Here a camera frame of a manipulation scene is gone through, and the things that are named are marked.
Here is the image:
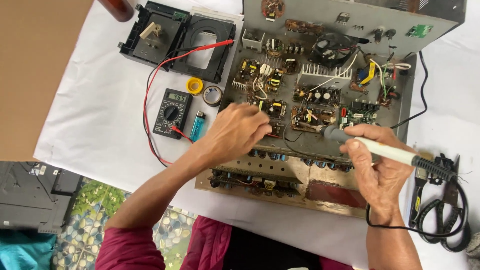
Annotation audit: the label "black power cable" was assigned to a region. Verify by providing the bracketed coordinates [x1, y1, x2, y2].
[389, 50, 429, 130]

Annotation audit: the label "white plastic component box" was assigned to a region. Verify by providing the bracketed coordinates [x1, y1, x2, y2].
[241, 29, 265, 53]

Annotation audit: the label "black handled tool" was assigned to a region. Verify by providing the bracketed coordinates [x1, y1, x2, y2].
[408, 165, 429, 228]

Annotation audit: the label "teal cloth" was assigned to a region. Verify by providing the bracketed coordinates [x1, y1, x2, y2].
[0, 228, 58, 270]

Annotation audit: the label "black digital multimeter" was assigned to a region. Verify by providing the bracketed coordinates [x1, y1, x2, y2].
[152, 88, 193, 140]

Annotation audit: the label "grey metal amplifier chassis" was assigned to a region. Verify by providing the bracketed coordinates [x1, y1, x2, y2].
[194, 0, 468, 220]

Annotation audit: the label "person's maroon jacket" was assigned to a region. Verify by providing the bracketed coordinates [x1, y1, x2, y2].
[95, 215, 355, 270]

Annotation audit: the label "black cooling fan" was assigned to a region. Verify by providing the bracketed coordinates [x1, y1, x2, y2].
[309, 32, 361, 69]

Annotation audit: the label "blue lighter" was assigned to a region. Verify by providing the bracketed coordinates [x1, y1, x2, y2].
[189, 110, 207, 143]

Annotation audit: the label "person's right hand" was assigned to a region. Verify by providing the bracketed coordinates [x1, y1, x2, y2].
[339, 124, 417, 221]

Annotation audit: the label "board with yellow transformer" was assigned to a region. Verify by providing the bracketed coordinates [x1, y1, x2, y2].
[247, 95, 288, 121]

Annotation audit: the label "pebble and flower mat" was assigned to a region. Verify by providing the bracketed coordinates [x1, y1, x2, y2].
[52, 179, 198, 270]

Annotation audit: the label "white handled soldering iron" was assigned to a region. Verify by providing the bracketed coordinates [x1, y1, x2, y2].
[298, 122, 459, 181]

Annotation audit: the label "round brown circuit board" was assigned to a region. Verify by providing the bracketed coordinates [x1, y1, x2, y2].
[261, 0, 286, 20]

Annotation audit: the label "green circuit board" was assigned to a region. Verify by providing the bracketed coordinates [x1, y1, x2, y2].
[339, 100, 380, 129]

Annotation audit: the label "black soldering iron cord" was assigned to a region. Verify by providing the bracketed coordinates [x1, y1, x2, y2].
[365, 176, 469, 239]

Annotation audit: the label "aluminium finned heat sink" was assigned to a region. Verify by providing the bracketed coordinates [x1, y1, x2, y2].
[297, 63, 353, 89]

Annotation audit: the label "red multimeter probe lead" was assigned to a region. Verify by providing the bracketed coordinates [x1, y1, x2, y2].
[143, 39, 236, 166]

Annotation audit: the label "white table cloth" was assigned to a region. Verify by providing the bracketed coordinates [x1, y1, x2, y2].
[33, 0, 480, 270]

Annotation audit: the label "brown power supply board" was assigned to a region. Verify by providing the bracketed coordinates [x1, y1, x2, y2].
[290, 105, 337, 133]

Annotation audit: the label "long green panel board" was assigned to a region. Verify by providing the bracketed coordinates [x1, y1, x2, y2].
[207, 165, 303, 198]

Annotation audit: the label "black tape roll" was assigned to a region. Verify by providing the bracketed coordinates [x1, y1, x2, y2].
[202, 85, 224, 108]

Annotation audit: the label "black disc drive mechanism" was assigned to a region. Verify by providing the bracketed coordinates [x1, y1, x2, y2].
[118, 0, 237, 84]

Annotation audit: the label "small green module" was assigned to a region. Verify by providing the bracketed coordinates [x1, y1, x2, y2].
[406, 24, 434, 39]

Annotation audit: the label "black electronics panel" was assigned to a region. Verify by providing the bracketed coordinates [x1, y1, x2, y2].
[0, 161, 84, 235]

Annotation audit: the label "brown board with capacitors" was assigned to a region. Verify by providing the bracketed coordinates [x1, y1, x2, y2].
[292, 85, 341, 108]

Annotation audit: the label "brown bottle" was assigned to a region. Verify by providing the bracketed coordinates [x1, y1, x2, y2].
[97, 0, 135, 23]

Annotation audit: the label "row of blue capacitors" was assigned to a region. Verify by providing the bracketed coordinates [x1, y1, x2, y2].
[247, 148, 354, 172]

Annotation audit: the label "black handled scissors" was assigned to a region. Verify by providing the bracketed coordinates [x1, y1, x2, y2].
[416, 153, 472, 253]

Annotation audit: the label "person's left hand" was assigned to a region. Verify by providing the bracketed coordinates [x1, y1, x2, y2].
[188, 103, 273, 170]

